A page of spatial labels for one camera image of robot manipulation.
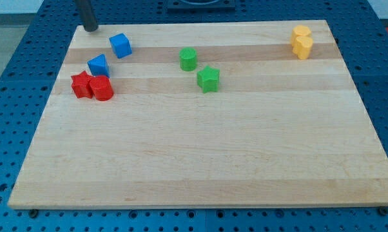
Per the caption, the blue cube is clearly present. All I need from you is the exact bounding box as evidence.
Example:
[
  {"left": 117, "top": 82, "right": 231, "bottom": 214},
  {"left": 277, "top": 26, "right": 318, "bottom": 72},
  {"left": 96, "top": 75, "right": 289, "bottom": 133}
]
[{"left": 109, "top": 34, "right": 132, "bottom": 59}]

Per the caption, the green star block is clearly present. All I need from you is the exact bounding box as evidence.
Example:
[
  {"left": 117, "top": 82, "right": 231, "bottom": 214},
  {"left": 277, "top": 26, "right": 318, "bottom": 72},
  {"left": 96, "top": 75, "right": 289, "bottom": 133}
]
[{"left": 197, "top": 66, "right": 220, "bottom": 93}]

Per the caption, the wooden board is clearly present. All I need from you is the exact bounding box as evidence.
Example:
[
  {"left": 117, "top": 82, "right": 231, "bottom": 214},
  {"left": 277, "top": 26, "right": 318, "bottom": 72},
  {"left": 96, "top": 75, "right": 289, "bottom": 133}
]
[{"left": 8, "top": 20, "right": 388, "bottom": 209}]

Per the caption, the green cylinder block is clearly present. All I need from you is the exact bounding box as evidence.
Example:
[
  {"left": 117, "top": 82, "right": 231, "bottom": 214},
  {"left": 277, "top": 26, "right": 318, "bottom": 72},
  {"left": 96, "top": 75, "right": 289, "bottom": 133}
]
[{"left": 179, "top": 47, "right": 197, "bottom": 72}]

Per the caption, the red cylinder block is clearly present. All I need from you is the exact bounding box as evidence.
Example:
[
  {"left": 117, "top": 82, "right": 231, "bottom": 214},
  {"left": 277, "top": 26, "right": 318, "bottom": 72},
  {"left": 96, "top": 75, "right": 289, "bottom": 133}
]
[{"left": 90, "top": 75, "right": 114, "bottom": 101}]

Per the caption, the blue triangular prism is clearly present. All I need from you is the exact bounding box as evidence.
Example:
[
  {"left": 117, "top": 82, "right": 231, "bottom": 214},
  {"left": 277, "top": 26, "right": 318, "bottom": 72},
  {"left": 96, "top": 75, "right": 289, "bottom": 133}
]
[{"left": 87, "top": 54, "right": 110, "bottom": 77}]

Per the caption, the red star block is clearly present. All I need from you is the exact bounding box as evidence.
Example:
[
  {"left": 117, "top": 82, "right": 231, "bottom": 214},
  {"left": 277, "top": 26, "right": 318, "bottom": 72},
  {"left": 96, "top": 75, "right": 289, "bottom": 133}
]
[{"left": 71, "top": 71, "right": 93, "bottom": 99}]

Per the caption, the yellow heart block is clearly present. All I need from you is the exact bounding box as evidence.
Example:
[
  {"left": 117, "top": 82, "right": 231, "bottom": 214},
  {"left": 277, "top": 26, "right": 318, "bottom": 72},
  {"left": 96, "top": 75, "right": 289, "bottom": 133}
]
[{"left": 292, "top": 36, "right": 313, "bottom": 60}]

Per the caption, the yellow hexagon block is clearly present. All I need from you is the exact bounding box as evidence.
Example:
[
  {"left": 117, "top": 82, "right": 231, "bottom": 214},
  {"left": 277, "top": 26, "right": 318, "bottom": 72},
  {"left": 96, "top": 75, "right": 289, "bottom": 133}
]
[{"left": 290, "top": 24, "right": 311, "bottom": 46}]

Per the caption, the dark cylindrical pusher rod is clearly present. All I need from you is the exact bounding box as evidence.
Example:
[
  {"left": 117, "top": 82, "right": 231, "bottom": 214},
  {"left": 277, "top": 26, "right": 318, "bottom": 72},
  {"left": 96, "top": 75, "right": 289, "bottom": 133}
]
[{"left": 74, "top": 0, "right": 99, "bottom": 32}]

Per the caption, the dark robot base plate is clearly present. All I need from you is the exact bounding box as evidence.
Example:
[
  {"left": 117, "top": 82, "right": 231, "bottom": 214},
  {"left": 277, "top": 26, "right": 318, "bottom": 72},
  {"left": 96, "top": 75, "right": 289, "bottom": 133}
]
[{"left": 166, "top": 0, "right": 236, "bottom": 10}]

